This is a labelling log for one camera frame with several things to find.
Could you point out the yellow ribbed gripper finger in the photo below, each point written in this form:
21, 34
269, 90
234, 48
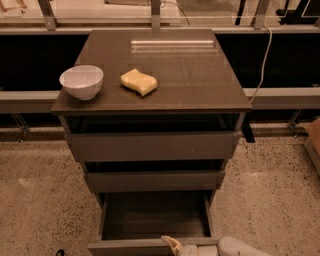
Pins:
174, 244

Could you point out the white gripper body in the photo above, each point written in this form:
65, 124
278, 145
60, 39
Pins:
192, 250

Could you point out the grey bottom drawer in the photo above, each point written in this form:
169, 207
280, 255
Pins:
132, 224

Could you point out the grey drawer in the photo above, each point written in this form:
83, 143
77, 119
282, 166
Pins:
116, 147
132, 224
107, 182

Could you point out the grey middle drawer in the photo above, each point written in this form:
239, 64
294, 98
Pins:
107, 182

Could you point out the grey top drawer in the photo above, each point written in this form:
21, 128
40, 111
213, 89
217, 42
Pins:
116, 147

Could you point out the small black object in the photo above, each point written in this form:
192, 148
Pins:
60, 253

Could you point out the yellow wavy sponge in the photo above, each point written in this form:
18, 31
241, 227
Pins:
139, 82

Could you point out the cardboard box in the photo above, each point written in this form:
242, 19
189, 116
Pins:
312, 144

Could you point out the white ceramic bowl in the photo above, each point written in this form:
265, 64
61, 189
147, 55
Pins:
83, 82

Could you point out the metal railing frame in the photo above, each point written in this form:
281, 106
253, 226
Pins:
301, 97

